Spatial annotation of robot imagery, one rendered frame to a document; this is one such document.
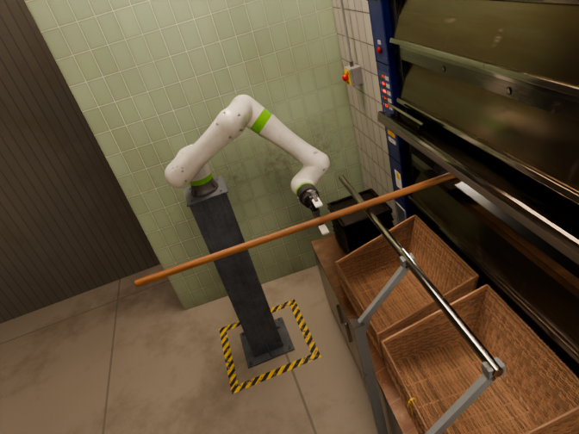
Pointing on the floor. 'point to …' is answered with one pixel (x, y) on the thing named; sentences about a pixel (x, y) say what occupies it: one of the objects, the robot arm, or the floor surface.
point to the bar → (490, 366)
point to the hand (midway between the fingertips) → (321, 219)
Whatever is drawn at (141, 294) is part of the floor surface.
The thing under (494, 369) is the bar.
